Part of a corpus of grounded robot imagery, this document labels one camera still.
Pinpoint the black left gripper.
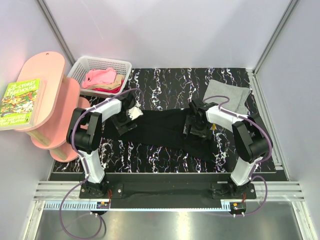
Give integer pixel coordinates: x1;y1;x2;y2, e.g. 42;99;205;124
109;110;137;136

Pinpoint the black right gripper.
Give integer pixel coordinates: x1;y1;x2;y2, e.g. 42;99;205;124
183;114;214;143

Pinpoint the black t shirt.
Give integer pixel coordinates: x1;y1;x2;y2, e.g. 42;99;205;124
102;108;218;162

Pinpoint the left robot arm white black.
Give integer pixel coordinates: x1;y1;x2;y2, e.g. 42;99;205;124
66;91;143;198

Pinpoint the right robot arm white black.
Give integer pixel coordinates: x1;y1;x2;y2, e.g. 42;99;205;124
184;99;273;199

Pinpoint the magenta garment in basket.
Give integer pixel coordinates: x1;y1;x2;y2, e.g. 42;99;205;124
93;87;121;94

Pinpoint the beige garment in basket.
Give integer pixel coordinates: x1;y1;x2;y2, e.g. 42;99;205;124
97;74;125;90

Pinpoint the folded grey t shirt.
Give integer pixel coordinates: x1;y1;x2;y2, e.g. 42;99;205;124
203;79;251;115

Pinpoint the pink garment in basket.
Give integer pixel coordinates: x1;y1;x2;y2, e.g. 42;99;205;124
81;68;117;89

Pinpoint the pink tiered shelf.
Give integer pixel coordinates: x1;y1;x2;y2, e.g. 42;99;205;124
17;51;90;163

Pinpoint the white plastic laundry basket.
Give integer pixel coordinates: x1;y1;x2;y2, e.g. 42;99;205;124
67;56;132;98

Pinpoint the green treehouse book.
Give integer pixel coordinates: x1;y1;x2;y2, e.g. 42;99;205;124
0;78;46;131

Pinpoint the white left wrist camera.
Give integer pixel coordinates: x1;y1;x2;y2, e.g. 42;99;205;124
128;102;143;121

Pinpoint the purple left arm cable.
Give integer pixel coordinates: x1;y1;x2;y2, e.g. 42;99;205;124
58;88;144;239

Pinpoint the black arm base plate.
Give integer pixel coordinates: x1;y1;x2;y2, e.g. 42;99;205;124
79;173;257;210

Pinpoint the aluminium frame rail front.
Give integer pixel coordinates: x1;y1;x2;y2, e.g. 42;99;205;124
34;181;305;212

